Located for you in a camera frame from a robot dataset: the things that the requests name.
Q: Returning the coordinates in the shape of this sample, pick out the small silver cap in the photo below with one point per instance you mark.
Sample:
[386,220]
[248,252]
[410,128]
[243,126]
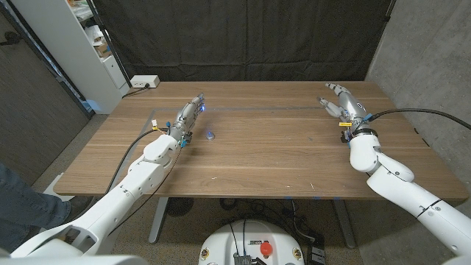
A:
[210,135]

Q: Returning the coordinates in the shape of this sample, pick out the brown cardboard box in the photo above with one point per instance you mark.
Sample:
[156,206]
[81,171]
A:
[103,49]

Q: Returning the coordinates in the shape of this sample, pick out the black curtain backdrop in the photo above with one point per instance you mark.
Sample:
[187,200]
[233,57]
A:
[243,37]

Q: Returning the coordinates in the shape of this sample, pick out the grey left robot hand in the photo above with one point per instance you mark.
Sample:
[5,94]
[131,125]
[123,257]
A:
[184,117]

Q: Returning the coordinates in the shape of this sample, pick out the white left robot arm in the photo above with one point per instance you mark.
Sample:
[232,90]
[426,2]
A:
[141,178]

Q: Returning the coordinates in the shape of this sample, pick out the person's leg in jeans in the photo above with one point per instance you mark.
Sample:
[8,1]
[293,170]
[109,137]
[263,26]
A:
[22,206]

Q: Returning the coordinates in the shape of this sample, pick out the red emergency stop button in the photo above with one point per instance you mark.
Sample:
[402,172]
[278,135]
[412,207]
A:
[266,248]

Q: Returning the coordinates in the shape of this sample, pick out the black round floor fan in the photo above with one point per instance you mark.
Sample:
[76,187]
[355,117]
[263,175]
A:
[179,206]

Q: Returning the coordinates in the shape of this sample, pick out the black floor power strip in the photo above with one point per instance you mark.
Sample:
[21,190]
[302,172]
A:
[317,254]

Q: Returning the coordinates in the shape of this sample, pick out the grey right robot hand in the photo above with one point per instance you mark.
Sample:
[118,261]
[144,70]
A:
[353,106]

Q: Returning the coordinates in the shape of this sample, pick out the black backdrop stand pole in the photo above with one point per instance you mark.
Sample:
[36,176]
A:
[110,48]

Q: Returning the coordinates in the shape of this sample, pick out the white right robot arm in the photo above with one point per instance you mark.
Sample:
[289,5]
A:
[401,187]

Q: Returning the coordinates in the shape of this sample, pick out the white shelf cabinet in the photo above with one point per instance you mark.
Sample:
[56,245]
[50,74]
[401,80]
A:
[66,40]

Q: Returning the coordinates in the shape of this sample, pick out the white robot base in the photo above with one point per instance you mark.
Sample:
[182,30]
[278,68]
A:
[228,243]

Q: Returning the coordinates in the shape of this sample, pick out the grey table leg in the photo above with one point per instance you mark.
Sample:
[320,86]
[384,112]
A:
[158,221]
[346,224]

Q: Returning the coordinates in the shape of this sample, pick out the white power outlet box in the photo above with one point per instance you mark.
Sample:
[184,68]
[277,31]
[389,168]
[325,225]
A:
[144,81]

